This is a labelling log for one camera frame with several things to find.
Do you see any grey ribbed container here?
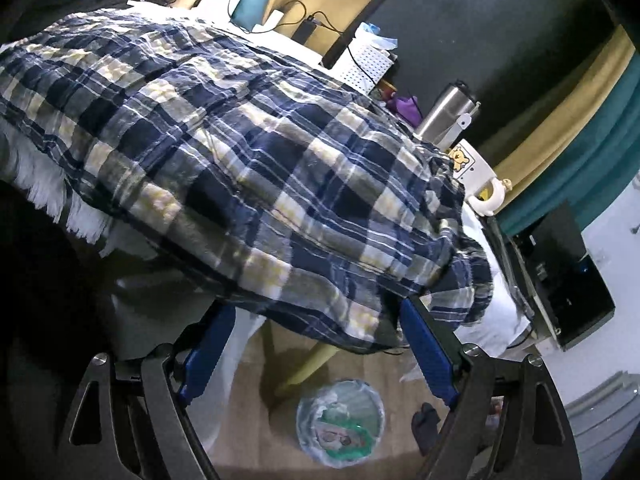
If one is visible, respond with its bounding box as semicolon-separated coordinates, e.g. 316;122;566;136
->
565;370;640;457

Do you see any black sock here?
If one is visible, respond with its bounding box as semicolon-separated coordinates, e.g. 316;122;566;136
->
411;402;443;453

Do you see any clear plastic bag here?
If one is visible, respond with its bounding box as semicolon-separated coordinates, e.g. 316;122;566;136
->
355;22;398;53

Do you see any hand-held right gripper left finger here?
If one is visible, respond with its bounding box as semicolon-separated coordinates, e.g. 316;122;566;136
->
50;302;237;480

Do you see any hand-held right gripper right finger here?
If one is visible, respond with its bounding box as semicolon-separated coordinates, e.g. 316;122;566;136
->
400;296;583;480

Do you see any black power adapter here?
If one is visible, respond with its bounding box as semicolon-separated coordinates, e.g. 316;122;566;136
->
291;16;321;45

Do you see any white bear print mug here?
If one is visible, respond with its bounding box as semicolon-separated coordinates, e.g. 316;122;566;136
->
447;139;513;216

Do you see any lined trash bin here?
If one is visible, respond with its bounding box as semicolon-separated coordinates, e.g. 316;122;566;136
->
296;379;386;466

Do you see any black computer tower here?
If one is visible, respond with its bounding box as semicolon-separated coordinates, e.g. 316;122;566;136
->
520;200;617;352

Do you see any white perforated basket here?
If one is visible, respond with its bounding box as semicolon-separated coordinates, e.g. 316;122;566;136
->
331;35;391;95

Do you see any white textured table cloth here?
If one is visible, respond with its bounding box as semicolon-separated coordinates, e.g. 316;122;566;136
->
0;0;533;361

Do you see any blue plaid shirt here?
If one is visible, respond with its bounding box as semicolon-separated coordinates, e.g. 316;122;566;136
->
0;7;496;356

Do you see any purple cloth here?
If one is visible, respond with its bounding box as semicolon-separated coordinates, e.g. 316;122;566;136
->
387;92;423;128

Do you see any yellow table leg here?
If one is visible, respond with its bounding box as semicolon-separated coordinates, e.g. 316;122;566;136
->
274;344;347;402

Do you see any dark window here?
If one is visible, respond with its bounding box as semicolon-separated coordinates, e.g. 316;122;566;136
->
322;0;618;148

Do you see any stainless steel tumbler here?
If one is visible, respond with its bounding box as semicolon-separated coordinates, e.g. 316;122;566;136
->
414;80;482;152

